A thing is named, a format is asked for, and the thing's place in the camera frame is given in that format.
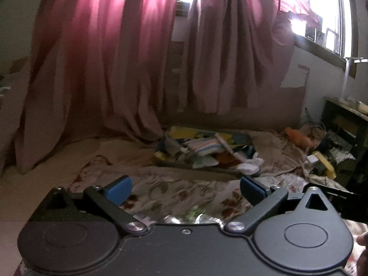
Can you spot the black cabinet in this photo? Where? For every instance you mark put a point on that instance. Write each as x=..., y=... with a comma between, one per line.
x=345, y=126

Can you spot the photo frame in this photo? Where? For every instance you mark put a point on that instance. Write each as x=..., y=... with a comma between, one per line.
x=330, y=38

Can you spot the white pole stand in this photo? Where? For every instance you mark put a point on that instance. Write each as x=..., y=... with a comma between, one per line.
x=346, y=74

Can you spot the floral patterned blanket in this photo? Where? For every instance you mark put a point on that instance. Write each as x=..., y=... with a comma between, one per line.
x=178, y=187

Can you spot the yellow cartoon print tray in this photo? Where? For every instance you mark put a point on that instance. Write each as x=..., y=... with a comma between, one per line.
x=178, y=132

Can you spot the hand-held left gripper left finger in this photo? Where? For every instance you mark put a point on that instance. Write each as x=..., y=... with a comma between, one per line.
x=118, y=190

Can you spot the cream quilt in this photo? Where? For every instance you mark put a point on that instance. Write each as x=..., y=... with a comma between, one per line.
x=43, y=161

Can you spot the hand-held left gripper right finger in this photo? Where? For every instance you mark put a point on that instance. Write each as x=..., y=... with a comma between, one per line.
x=252, y=191

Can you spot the white charger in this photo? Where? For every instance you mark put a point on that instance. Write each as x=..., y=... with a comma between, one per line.
x=312, y=160

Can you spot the orange plush toy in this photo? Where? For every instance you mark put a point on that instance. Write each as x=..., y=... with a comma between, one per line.
x=299, y=137

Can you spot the bag of green white candies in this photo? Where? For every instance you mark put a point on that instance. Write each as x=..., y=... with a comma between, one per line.
x=184, y=218

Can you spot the person's right hand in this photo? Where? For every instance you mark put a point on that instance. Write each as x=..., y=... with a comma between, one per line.
x=362, y=238

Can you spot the yellow plastic item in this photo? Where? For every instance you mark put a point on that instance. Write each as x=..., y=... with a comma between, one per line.
x=326, y=164

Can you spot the pink curtain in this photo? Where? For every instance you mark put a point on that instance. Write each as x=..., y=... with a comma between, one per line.
x=235, y=49
x=95, y=63

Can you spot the window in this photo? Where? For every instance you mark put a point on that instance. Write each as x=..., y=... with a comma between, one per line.
x=330, y=5

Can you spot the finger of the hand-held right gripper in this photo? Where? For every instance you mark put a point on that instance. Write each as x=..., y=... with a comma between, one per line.
x=353, y=207

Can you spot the orange ribbed cloth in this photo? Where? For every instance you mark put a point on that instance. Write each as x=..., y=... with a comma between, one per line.
x=225, y=158

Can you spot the white dotted cloth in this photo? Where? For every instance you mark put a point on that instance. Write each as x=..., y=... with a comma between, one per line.
x=249, y=165

